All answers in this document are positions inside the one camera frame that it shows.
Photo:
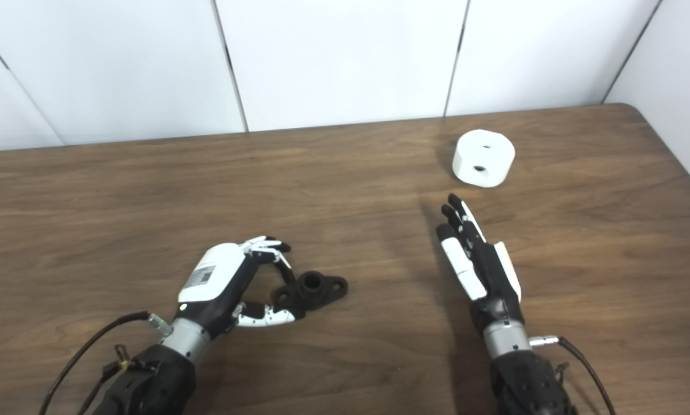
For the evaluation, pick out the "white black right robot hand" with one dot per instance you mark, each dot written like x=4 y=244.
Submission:
x=483 y=265

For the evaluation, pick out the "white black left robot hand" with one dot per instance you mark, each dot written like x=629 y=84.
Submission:
x=218 y=276

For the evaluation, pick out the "black flanged holder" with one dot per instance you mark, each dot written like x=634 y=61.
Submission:
x=313 y=291

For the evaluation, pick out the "round white piece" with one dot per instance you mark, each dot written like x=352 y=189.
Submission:
x=483 y=158

